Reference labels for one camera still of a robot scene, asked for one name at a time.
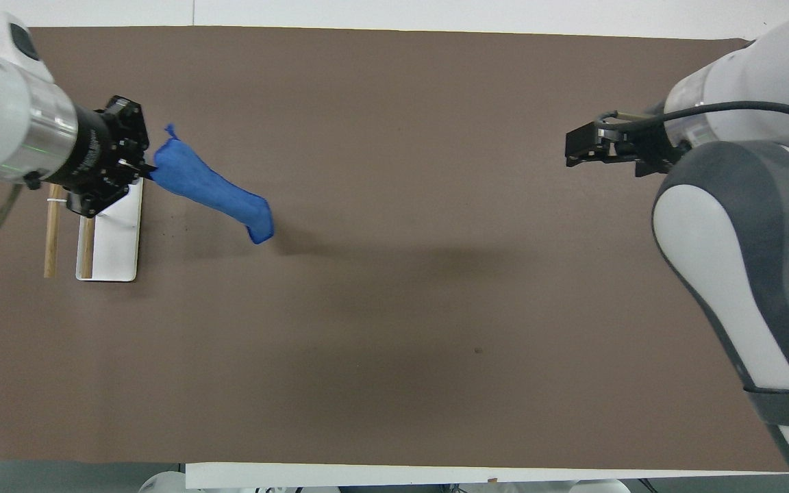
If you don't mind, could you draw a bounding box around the wooden towel rack white base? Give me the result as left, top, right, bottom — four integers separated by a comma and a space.
44, 178, 144, 282

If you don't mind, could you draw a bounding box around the blue towel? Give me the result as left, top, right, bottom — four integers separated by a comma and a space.
150, 123, 275, 245

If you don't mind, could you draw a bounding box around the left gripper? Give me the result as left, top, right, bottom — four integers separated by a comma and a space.
52, 95, 158, 219

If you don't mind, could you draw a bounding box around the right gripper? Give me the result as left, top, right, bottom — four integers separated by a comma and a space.
565, 104, 686, 178

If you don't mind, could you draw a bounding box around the black cable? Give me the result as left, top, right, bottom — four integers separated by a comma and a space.
597, 101, 789, 135
0, 179, 27, 244

